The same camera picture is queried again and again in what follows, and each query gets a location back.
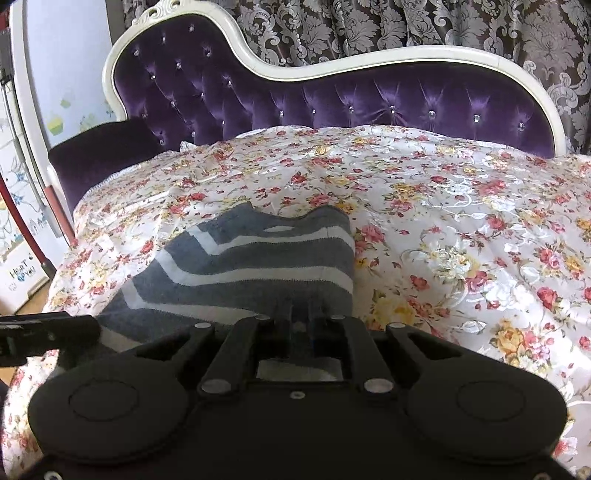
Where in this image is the grey white striped sweater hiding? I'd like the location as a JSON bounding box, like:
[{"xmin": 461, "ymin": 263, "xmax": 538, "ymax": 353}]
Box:
[{"xmin": 97, "ymin": 203, "xmax": 355, "ymax": 354}]

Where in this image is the white cabinet with stickers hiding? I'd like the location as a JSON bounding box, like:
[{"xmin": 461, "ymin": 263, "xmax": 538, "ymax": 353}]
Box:
[{"xmin": 1, "ymin": 75, "xmax": 52, "ymax": 315}]

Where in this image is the red grey vacuum cleaner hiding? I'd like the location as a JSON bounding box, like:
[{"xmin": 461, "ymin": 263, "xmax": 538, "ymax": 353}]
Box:
[{"xmin": 0, "ymin": 177, "xmax": 56, "ymax": 280}]

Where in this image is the floral bed cover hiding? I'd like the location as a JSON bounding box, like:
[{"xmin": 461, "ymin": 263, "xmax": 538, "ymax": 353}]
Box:
[{"xmin": 0, "ymin": 124, "xmax": 591, "ymax": 480}]

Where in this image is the purple tufted white-framed sofa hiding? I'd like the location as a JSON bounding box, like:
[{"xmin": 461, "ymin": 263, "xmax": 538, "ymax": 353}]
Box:
[{"xmin": 48, "ymin": 1, "xmax": 567, "ymax": 210}]

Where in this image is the grey damask curtain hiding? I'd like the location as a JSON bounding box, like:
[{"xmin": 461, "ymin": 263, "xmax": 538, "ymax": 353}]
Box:
[{"xmin": 121, "ymin": 0, "xmax": 591, "ymax": 156}]

